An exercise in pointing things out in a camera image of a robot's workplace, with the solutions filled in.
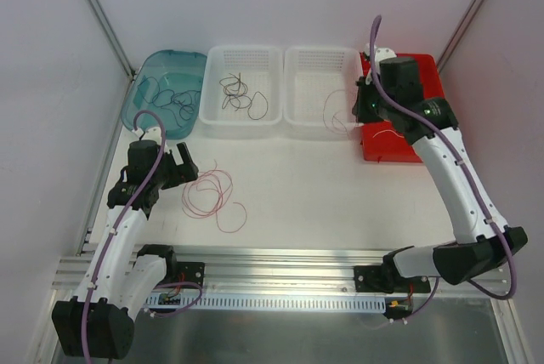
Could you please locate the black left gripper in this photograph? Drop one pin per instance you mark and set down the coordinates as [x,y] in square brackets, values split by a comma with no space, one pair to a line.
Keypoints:
[179,169]

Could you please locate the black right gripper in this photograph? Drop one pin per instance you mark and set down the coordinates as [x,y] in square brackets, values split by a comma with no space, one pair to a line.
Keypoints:
[363,100]

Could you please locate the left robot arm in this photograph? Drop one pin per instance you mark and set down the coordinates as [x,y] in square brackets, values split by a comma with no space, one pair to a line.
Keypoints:
[98,320]

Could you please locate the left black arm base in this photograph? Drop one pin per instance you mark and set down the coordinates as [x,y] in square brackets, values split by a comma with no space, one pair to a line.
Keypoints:
[177,271]

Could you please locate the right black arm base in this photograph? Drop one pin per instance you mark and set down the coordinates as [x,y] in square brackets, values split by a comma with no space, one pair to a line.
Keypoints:
[382,276]

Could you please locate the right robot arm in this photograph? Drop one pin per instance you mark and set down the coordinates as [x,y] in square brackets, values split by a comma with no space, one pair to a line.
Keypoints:
[483,239]

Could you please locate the red plastic tray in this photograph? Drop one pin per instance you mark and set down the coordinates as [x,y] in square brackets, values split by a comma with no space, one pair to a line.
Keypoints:
[379,141]

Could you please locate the white perforated basket right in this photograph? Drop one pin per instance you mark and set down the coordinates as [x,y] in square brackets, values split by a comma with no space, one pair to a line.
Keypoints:
[320,90]

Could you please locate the white perforated basket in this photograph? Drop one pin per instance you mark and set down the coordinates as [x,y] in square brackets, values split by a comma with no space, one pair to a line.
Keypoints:
[242,89]
[320,90]

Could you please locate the teal transparent plastic bin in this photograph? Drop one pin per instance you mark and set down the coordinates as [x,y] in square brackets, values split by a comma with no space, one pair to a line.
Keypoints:
[169,83]

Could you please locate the white perforated basket left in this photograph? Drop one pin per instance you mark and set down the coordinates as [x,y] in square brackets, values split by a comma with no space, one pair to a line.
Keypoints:
[242,89]

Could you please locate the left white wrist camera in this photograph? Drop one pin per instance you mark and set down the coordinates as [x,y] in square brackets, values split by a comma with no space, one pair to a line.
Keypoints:
[153,133]

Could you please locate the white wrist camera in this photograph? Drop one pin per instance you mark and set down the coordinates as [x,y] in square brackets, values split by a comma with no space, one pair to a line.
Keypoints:
[380,54]
[153,133]

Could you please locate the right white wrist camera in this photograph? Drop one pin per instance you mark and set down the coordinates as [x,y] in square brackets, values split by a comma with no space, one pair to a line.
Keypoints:
[380,54]

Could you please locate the aluminium rail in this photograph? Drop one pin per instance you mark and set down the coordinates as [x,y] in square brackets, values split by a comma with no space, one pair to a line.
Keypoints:
[278,271]

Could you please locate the white slotted cable duct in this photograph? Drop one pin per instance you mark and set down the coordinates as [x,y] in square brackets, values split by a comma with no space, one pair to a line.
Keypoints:
[262,302]

